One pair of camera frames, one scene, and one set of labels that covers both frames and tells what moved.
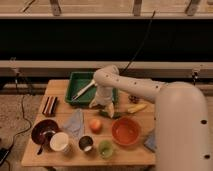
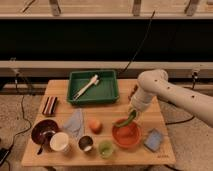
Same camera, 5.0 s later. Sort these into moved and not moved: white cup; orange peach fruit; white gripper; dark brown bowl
Moved: white gripper
Not moved: dark brown bowl; white cup; orange peach fruit
